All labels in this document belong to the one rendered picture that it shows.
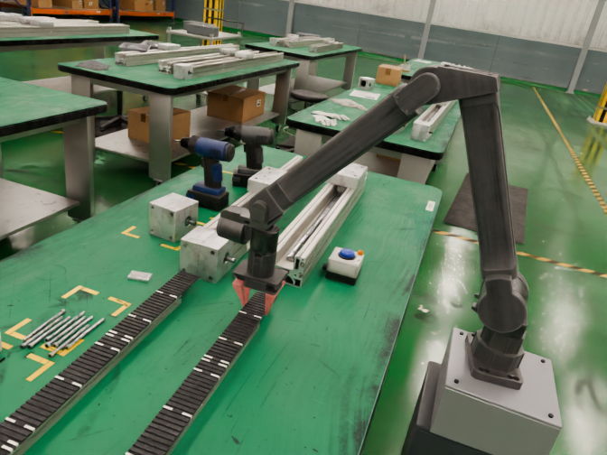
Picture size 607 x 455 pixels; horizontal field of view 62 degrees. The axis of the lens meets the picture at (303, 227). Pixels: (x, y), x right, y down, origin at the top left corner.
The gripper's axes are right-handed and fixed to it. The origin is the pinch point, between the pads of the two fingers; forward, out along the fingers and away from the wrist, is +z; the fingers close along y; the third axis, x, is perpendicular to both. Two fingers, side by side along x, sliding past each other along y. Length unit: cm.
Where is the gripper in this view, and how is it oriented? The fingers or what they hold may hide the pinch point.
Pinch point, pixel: (256, 307)
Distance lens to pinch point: 112.4
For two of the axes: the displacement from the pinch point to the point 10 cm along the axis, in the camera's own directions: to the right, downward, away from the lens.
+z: -1.4, 9.0, 4.2
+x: -3.0, 3.7, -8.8
